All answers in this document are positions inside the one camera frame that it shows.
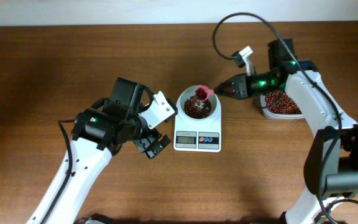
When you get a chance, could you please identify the pink measuring scoop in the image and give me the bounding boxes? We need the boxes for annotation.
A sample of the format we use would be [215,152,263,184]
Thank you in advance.
[195,85,215,101]

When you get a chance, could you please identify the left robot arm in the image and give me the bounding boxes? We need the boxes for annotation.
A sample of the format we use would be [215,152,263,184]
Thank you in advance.
[28,78,178,223]

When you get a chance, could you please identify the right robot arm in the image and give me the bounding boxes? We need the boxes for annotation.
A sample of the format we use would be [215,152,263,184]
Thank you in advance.
[214,39,358,224]

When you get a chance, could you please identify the white digital kitchen scale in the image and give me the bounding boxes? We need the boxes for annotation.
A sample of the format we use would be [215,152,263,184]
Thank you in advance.
[173,97,222,152]

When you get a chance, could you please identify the red adzuki beans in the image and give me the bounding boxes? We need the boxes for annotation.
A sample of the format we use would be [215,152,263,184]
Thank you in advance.
[264,91,301,114]

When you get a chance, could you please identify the clear plastic container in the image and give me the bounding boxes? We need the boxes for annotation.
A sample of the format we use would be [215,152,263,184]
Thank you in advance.
[257,91,304,119]

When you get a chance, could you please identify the white round bowl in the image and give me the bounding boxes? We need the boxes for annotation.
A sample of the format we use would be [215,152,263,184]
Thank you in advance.
[177,85,219,120]

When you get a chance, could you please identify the red beans in bowl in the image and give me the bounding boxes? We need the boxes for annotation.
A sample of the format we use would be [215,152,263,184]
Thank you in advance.
[183,95,212,119]

